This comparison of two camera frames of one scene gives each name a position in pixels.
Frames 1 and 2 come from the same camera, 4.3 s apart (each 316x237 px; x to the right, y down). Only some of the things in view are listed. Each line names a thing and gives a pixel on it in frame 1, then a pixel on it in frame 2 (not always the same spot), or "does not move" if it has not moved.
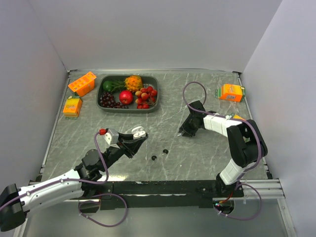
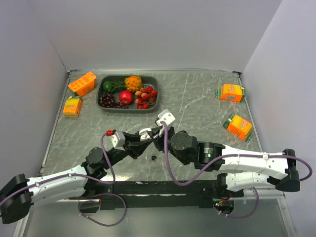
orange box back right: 230,92 does not move
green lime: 107,86 does not move
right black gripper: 188,132 → 157,139
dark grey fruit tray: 148,81 does not move
